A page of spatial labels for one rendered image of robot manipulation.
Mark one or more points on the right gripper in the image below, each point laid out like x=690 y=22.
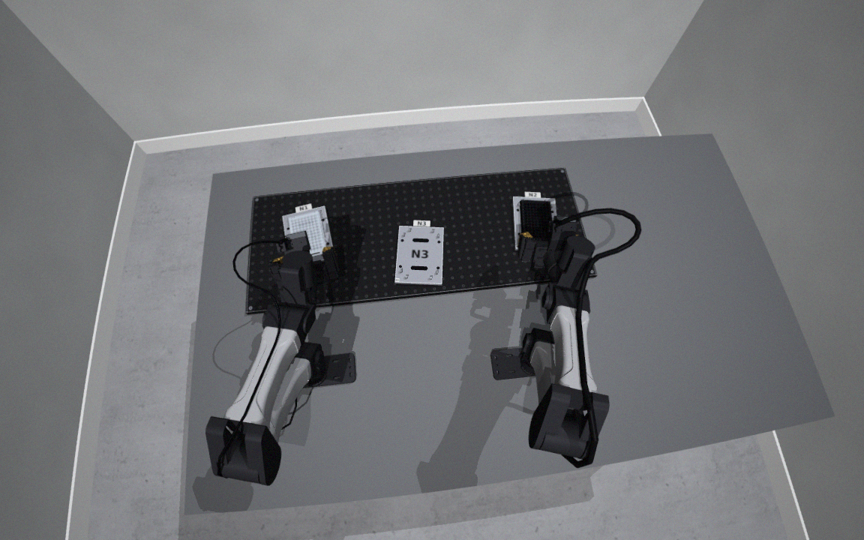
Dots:
x=528 y=247

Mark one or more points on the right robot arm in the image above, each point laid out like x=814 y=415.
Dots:
x=561 y=385

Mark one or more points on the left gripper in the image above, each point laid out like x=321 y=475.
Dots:
x=322 y=273

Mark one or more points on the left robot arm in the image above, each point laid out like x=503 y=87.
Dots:
x=268 y=395

